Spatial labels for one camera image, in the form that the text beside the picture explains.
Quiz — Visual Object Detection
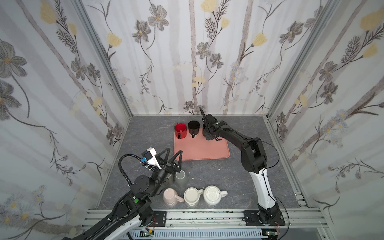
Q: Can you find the pink plastic tray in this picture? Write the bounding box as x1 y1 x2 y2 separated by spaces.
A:
174 128 230 162

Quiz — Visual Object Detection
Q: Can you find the cream mug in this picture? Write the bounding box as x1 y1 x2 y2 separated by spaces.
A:
184 187 204 207

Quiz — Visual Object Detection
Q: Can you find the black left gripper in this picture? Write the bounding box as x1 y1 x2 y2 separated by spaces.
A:
146 147 180 198

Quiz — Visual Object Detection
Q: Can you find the light grey mug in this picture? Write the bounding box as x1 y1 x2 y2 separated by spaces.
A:
175 170 188 189

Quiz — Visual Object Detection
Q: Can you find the black mug white base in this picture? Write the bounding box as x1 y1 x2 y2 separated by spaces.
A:
188 121 200 138

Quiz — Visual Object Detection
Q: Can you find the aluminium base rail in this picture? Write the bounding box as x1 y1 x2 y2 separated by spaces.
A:
79 209 328 240

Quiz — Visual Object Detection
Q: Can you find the black mug white rim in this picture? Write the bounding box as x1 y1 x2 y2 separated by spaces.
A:
203 129 215 141

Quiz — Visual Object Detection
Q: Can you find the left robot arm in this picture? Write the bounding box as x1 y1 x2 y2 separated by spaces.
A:
73 148 183 240

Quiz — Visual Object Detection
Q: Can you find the white ribbed mug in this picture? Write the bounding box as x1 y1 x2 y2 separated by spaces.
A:
203 186 228 206

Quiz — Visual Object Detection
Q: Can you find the pink mug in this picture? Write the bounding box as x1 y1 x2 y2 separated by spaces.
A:
163 188 185 207

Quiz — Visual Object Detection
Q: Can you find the red mug black handle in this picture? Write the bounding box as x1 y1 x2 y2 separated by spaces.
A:
174 123 188 140

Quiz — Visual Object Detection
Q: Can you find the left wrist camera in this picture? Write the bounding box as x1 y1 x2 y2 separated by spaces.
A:
141 148 162 170

